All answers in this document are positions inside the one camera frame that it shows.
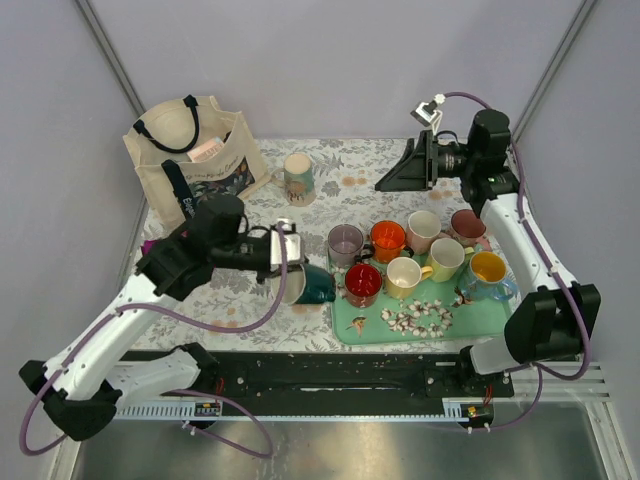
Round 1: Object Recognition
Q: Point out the blue glazed mug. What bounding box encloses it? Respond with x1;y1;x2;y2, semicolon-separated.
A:
457;251;518;302

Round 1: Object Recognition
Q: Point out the dark green mug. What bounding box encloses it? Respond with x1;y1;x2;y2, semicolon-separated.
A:
282;263;336;305

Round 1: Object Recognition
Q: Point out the lime green mug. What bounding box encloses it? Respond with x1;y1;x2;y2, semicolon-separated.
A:
426;238;475;283

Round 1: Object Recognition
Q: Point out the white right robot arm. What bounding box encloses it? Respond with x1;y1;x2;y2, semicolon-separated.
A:
375;102;601;396

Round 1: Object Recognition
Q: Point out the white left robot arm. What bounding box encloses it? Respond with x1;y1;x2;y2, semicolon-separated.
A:
19;194;305;441

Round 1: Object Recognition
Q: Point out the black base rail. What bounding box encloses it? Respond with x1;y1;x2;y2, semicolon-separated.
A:
119;344;515;419

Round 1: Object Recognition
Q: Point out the yellow mug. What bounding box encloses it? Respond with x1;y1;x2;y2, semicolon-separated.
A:
385;257;434;300

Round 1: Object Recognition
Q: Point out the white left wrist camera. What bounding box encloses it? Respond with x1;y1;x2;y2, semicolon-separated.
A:
269;217;306;270

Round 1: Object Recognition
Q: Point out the cream floral mug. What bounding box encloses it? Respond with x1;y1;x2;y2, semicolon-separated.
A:
271;153;316;207

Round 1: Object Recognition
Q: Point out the pink box in bag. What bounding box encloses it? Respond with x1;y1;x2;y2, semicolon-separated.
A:
187;137;224;163

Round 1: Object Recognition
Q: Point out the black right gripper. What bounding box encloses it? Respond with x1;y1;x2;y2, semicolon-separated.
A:
374;130;477;192

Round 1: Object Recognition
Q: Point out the lilac mug black handle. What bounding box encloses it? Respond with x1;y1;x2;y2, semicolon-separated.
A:
327;224;375;268

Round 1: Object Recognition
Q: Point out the green hummingbird tray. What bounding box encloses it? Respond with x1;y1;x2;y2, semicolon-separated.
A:
326;259;511;346

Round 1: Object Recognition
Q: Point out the purple snack packet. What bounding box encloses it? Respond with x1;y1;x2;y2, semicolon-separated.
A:
141;240;157;256

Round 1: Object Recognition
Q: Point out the tall pink floral mug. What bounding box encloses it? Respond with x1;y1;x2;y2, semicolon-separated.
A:
446;209;492;251

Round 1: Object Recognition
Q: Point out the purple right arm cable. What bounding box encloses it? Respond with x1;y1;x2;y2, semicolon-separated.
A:
442;91;596;434

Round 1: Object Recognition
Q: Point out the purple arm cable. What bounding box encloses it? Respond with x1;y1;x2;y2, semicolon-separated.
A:
18;227;291;459
442;91;596;434

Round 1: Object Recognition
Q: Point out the beige canvas tote bag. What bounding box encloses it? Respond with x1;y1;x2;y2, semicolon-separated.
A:
123;95;270;231

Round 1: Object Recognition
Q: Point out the red mug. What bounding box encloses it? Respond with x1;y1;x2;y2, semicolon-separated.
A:
335;263;383;309

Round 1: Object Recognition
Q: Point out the orange mug black handle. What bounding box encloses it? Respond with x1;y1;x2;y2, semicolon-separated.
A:
366;220;415;264

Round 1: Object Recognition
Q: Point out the small pale pink mug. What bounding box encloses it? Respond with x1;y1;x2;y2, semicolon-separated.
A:
406;210;448;255

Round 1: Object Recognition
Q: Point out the floral table mat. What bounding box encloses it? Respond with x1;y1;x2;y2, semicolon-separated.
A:
137;139;491;353

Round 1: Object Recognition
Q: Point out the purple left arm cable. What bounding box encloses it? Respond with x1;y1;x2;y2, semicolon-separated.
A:
18;227;291;459

